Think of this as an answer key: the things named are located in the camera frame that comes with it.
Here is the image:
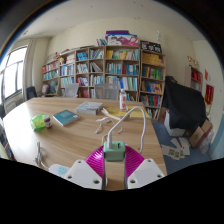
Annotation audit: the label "white power strip cord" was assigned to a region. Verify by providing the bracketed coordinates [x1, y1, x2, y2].
[33, 141, 51, 171]

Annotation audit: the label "green plastic bag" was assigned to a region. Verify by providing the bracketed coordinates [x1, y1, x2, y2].
[29, 113, 47, 131]

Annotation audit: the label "white earphone cable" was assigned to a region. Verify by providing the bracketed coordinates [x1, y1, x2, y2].
[94, 115, 124, 135]

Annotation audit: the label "small dark jar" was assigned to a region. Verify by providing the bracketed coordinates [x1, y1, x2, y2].
[43, 114, 53, 129]

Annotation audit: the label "dark office chair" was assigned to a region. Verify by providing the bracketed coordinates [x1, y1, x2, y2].
[25, 85, 38, 100]

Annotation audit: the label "papers on floor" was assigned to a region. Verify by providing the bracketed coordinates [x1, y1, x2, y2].
[161, 136, 192, 160]

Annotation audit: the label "cardboard box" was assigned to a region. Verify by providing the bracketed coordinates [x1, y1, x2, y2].
[189, 119, 214, 149]

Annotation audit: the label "black cloth cover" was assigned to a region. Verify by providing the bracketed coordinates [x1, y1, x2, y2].
[162, 75, 208, 134]

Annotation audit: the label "window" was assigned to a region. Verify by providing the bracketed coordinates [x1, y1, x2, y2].
[0, 45, 28, 104]

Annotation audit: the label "red wall banner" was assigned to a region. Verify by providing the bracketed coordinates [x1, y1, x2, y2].
[204, 83, 215, 106]

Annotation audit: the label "green charger block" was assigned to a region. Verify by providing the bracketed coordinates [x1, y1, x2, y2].
[103, 140, 127, 163]

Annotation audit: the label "wooden bookshelf unit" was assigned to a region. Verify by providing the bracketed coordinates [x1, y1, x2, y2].
[40, 29, 167, 119]

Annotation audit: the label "white charger cable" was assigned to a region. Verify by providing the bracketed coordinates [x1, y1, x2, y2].
[105, 105, 148, 154]

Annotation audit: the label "teal book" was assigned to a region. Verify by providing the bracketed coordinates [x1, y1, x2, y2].
[52, 109, 81, 127]

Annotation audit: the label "white storage box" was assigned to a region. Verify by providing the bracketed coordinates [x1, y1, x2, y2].
[163, 111, 186, 138]

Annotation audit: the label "grey mesh chair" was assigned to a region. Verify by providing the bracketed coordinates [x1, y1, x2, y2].
[94, 83, 121, 100]
[63, 83, 80, 99]

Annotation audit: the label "grey book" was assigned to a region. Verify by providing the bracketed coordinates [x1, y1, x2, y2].
[75, 101, 104, 116]

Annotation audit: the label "yellow folder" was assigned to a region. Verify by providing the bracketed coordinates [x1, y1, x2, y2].
[103, 105, 153, 120]

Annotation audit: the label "clear bottle with red label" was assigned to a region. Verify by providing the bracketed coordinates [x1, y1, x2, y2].
[119, 88, 129, 112]

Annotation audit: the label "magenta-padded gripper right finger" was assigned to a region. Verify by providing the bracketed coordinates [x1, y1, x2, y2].
[123, 144, 167, 191]

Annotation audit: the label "small shelf with red items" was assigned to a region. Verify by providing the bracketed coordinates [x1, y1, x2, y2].
[184, 64, 204, 93]

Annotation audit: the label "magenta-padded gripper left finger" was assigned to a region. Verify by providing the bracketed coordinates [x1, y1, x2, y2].
[63, 145, 108, 191]

